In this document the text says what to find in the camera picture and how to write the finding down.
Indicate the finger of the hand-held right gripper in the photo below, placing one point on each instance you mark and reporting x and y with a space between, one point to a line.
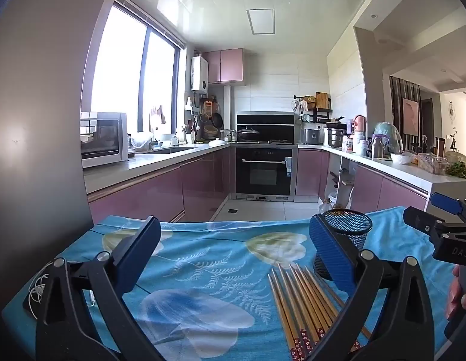
420 220
447 203

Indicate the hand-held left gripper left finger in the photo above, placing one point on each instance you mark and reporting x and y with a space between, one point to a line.
141 252

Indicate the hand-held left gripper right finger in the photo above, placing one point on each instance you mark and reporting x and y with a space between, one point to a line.
330 248

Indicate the black mesh holder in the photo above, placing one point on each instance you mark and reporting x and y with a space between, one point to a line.
349 229

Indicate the bunch of wooden chopsticks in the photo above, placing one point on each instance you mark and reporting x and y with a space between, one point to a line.
293 308

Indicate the person's right hand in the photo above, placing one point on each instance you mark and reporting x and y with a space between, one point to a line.
452 297

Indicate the green leafy vegetables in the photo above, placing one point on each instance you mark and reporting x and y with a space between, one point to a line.
458 170

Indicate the clear plastic food box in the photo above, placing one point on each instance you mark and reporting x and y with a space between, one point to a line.
432 164

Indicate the oil bottle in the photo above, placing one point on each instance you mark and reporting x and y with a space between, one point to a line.
325 207

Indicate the blue floral tablecloth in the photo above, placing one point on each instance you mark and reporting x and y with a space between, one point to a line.
202 255

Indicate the white bowl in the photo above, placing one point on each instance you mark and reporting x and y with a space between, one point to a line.
401 158

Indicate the steel flask purple lid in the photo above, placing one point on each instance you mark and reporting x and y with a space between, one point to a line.
377 148

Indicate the teal food cover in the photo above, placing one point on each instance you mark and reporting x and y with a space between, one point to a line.
388 135

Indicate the white kitchen worktop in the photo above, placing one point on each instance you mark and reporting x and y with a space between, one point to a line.
150 160

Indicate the pink kitchen base cabinets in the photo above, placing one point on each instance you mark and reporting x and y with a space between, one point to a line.
202 180

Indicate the white plastic bottle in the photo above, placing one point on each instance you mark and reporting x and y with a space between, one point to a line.
359 142

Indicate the black built-in oven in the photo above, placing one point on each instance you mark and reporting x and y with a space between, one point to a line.
264 173

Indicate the clear plastic bag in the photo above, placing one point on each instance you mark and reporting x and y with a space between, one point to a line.
142 142

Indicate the steel pot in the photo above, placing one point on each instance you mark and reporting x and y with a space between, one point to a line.
336 138

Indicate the silver rice cooker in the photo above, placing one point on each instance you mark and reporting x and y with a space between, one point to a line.
311 136

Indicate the pink thermos jug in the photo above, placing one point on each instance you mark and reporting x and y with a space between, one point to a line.
359 123

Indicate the white microwave oven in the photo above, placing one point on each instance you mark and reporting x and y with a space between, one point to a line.
105 139

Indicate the woven bowl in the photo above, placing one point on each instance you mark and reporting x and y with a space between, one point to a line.
210 131

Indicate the black wok with lid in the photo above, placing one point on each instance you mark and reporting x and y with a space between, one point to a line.
248 133

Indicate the woven basket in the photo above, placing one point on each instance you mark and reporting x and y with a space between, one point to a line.
311 102

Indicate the wooden cutting board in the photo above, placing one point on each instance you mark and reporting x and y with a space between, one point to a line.
322 100

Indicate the hanging frying pan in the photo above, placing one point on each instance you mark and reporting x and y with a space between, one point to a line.
217 120

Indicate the white vertical pipe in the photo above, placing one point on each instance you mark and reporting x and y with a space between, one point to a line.
227 112

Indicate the grey refrigerator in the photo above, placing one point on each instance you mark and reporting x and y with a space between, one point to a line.
41 120

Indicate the white water heater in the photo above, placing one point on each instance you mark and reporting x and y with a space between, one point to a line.
199 73

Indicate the kitchen window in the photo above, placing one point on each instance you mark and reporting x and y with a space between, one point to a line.
120 64

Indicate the ceiling light panel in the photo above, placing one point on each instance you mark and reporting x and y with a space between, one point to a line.
261 21

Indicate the wall clock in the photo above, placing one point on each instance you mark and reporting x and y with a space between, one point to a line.
451 112

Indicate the pink wall picture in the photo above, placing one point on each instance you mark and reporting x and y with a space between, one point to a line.
410 116

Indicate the striped wall panel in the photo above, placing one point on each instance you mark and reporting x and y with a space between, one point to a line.
396 112

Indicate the black wall rack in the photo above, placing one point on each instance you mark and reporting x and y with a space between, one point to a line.
323 112

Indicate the pink wall cabinet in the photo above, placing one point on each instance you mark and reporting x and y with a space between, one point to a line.
227 66

